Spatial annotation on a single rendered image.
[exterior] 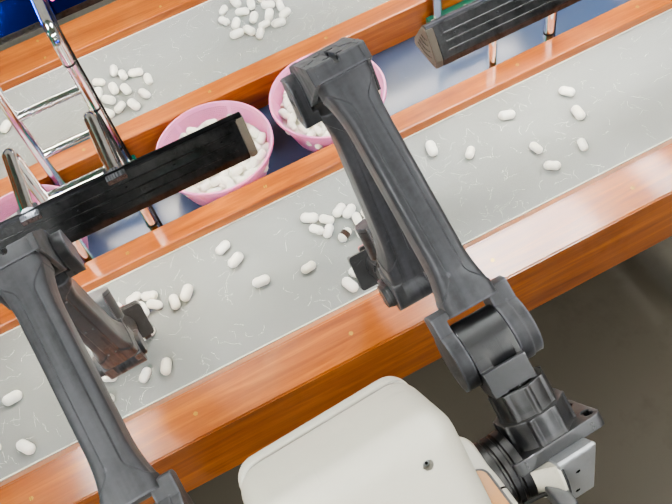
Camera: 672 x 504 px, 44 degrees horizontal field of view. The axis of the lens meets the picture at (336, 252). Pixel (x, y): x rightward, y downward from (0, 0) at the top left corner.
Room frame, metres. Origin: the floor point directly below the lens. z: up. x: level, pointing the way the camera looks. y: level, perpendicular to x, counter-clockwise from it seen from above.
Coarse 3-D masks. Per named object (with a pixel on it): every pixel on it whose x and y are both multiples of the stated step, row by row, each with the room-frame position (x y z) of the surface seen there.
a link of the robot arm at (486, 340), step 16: (464, 320) 0.44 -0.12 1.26; (480, 320) 0.43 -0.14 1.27; (496, 320) 0.42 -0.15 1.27; (464, 336) 0.41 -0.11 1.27; (480, 336) 0.41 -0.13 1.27; (496, 336) 0.40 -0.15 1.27; (512, 336) 0.40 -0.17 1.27; (480, 352) 0.39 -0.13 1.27; (496, 352) 0.39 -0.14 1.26; (512, 352) 0.39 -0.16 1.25; (480, 368) 0.38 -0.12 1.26; (496, 368) 0.37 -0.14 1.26; (512, 368) 0.37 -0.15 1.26; (528, 368) 0.37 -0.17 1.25; (496, 384) 0.36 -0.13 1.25; (512, 384) 0.35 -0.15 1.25
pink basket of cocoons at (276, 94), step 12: (276, 84) 1.40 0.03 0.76; (384, 84) 1.30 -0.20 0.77; (276, 96) 1.38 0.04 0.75; (384, 96) 1.27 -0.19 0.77; (276, 108) 1.35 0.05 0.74; (276, 120) 1.28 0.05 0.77; (288, 132) 1.25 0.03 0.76; (300, 144) 1.27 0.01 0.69; (312, 144) 1.23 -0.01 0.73; (324, 144) 1.22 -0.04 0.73
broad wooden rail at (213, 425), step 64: (576, 192) 0.90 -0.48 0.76; (640, 192) 0.86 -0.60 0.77; (512, 256) 0.80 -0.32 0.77; (576, 256) 0.79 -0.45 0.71; (320, 320) 0.78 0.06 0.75; (384, 320) 0.73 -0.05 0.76; (448, 320) 0.72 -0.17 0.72; (192, 384) 0.72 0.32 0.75; (256, 384) 0.68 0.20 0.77; (320, 384) 0.66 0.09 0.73; (192, 448) 0.60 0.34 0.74; (256, 448) 0.62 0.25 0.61
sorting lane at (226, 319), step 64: (576, 64) 1.24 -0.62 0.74; (640, 64) 1.19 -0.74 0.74; (448, 128) 1.16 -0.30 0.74; (512, 128) 1.11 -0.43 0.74; (576, 128) 1.07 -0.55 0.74; (640, 128) 1.02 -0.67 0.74; (320, 192) 1.08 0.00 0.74; (448, 192) 1.00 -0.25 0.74; (512, 192) 0.95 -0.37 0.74; (192, 256) 1.01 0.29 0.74; (256, 256) 0.97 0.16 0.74; (320, 256) 0.93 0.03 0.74; (192, 320) 0.86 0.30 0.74; (256, 320) 0.82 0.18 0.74; (0, 384) 0.83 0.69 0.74; (128, 384) 0.76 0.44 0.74; (64, 448) 0.67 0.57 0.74
